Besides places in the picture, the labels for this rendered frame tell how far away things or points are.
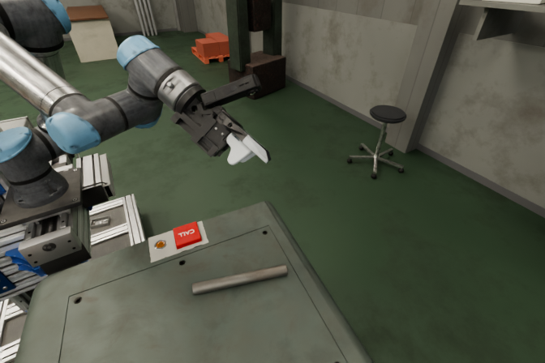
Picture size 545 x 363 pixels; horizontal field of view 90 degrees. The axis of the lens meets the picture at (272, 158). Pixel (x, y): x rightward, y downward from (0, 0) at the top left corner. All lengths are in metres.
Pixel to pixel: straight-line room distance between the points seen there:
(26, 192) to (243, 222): 0.73
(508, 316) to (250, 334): 2.07
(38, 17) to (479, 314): 2.54
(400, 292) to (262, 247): 1.64
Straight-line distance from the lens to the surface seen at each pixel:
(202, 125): 0.52
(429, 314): 2.23
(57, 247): 1.14
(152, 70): 0.56
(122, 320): 0.67
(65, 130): 0.57
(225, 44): 6.79
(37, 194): 1.17
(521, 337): 2.44
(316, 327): 0.60
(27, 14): 0.89
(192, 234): 0.72
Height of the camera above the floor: 1.81
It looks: 35 degrees down
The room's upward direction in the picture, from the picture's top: straight up
